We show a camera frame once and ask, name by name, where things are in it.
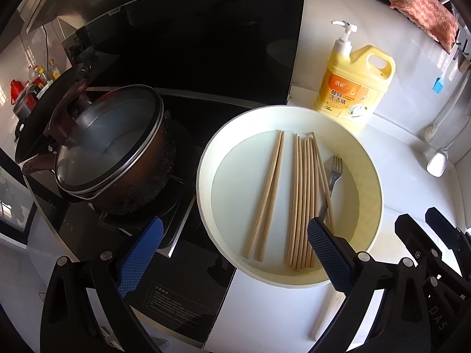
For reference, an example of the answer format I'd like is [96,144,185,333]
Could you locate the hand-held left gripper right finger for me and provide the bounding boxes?
[307,218,431,353]

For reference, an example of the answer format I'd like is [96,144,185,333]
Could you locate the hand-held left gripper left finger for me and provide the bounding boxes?
[40,216,164,353]

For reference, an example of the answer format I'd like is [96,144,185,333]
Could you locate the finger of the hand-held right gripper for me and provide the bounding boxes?
[394,213,471,353]
[425,208,471,265]

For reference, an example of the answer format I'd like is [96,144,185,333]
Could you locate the bundle of wooden chopsticks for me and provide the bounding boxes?
[285,133,335,271]

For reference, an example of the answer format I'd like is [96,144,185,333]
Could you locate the black metal fork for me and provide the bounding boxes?
[316,155,344,225]

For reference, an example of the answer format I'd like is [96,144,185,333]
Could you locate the white round basin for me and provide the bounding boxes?
[195,105,384,288]

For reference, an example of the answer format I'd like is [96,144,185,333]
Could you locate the black glass cooktop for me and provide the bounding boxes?
[22,92,236,341]

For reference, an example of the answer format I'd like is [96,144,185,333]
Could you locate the stainless steel spatula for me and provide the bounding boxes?
[427,110,471,176]

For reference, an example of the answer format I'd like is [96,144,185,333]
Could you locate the white plastic cutting board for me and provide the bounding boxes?
[309,283,354,353]

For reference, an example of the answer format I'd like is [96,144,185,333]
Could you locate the white bottle brush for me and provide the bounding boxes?
[425,92,460,142]

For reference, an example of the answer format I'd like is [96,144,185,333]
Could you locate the brown pot with glass lid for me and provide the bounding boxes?
[21,84,172,216]

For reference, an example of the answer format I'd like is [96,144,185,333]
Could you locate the yellow dish soap pump bottle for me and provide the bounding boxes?
[313,20,396,135]

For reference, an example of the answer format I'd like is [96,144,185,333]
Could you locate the dark wok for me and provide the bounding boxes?
[14,67,92,164]

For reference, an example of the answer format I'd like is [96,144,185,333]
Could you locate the red bag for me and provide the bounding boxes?
[10,79,28,105]

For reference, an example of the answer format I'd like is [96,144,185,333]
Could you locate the pink striped dish cloth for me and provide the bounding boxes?
[381,0,459,53]

